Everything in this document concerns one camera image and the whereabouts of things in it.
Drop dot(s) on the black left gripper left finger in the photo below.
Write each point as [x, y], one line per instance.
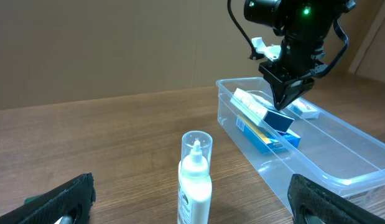
[72, 200]

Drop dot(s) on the blue yellow medicine box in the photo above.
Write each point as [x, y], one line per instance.
[259, 137]

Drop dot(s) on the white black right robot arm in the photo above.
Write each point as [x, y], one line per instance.
[305, 20]

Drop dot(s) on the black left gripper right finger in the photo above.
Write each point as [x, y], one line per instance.
[312, 203]

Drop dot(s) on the clear plastic container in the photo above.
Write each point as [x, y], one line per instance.
[331, 152]

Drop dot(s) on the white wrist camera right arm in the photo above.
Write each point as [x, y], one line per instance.
[271, 52]

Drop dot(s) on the white blue Hansaplast box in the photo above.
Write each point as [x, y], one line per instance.
[259, 110]

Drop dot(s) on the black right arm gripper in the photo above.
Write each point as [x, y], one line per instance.
[292, 75]

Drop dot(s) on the white glue bottle clear cap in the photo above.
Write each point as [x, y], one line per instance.
[194, 181]

